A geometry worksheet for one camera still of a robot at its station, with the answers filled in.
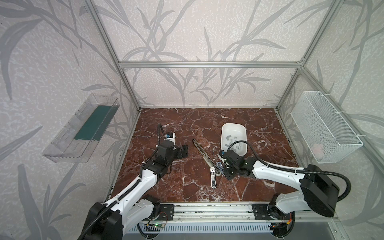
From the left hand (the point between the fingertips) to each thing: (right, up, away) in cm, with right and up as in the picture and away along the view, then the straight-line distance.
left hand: (182, 141), depth 84 cm
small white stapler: (+17, -21, 0) cm, 27 cm away
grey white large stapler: (+14, -12, +7) cm, 20 cm away
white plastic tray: (+32, +3, +19) cm, 37 cm away
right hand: (+24, -15, +2) cm, 29 cm away
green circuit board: (-11, -38, -14) cm, 42 cm away
